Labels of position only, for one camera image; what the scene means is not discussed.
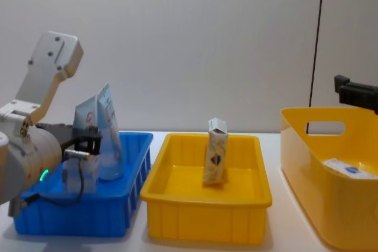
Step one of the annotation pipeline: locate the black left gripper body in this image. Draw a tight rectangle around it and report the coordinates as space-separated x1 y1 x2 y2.
35 122 76 149

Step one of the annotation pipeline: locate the white packet with blue mark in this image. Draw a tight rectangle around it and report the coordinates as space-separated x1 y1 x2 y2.
322 158 378 180

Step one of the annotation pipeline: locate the blue plastic bin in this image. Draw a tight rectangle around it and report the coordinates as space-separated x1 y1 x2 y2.
12 131 155 238

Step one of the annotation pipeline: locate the cream patterned carton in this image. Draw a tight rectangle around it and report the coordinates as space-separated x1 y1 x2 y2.
202 117 229 187

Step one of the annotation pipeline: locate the yellow plastic bin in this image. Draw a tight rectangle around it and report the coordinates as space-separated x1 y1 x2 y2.
139 133 273 241

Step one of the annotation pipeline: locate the thin dark gripper cable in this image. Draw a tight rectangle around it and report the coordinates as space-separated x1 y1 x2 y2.
19 150 93 206

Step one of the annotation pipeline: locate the black hanging cable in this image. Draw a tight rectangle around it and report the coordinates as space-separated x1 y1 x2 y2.
306 0 327 135

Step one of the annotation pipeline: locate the yellow basket with handle hole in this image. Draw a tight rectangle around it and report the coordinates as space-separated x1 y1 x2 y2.
279 106 378 250

